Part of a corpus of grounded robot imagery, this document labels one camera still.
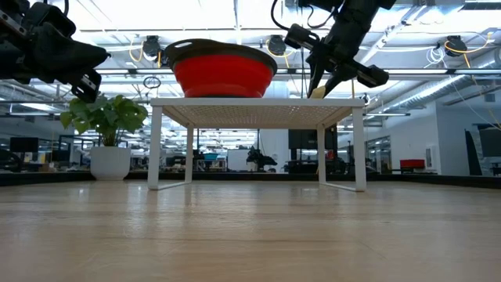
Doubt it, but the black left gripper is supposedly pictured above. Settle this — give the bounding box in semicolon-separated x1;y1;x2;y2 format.
0;2;111;104

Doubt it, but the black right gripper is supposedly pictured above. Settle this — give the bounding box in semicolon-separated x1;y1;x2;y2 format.
284;23;390;99

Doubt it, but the red collapsible colander grey rim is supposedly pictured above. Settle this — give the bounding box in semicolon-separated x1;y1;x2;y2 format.
163;38;278;99

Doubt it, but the green plant in white pot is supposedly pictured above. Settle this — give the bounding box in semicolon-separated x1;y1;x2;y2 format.
59;92;149;181

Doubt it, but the white perforated metal shelf riser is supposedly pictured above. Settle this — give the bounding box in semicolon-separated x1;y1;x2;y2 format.
147;96;370;193

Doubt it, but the black background robot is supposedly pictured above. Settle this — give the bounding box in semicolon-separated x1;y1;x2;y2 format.
246;146;278;172

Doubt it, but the white board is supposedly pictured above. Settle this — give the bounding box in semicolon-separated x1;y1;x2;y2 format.
226;148;251;172

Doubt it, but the red box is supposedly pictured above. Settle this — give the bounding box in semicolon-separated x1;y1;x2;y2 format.
399;158;426;170

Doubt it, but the black ceiling cable reel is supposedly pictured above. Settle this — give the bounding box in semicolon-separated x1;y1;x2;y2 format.
268;34;288;56
142;34;162;58
445;34;469;58

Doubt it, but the black aluminium rig frame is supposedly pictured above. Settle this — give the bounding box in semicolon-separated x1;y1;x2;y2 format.
0;170;501;190

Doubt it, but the dark wall panel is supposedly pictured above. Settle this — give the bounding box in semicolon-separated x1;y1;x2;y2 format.
464;123;501;176

